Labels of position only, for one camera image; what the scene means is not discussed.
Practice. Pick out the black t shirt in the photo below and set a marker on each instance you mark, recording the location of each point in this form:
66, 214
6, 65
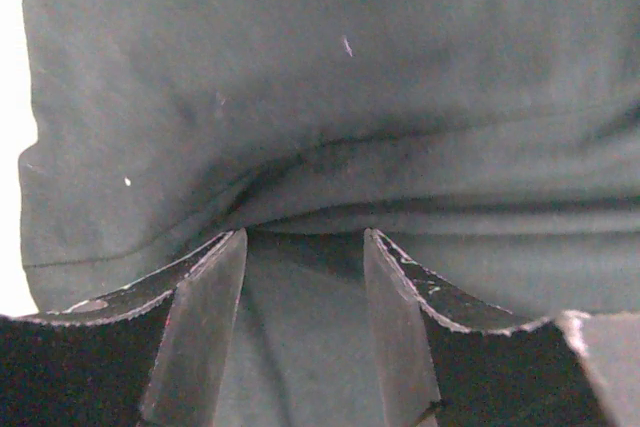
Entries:
496, 142

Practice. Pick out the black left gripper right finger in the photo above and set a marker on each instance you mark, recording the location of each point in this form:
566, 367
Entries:
446, 358

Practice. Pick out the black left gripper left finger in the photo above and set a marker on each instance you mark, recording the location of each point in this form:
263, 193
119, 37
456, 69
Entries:
148, 354

